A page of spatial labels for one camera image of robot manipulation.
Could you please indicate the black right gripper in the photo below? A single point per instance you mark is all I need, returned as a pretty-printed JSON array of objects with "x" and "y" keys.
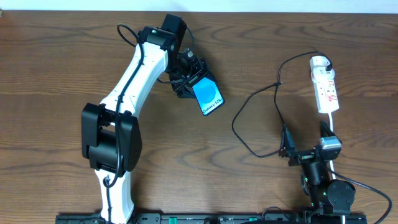
[{"x": 305, "y": 156}]

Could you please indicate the blue Galaxy smartphone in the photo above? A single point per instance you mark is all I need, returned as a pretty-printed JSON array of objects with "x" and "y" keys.
[{"x": 208, "y": 96}]

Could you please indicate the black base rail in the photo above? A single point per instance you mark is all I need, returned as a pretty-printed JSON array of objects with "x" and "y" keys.
[{"x": 269, "y": 217}]

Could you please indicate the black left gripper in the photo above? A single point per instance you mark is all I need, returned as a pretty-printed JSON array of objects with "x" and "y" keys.
[{"x": 193, "y": 78}]

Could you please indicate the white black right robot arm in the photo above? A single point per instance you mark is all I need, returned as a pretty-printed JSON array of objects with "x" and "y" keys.
[{"x": 331, "y": 198}]

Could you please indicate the white USB charger adapter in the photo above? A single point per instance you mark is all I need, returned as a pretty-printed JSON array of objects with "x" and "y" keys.
[{"x": 321, "y": 69}]

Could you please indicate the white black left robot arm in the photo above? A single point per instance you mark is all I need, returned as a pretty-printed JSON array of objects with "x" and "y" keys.
[{"x": 110, "y": 135}]

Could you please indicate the white power strip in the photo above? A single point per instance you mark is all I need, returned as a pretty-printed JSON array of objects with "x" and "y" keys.
[{"x": 325, "y": 94}]

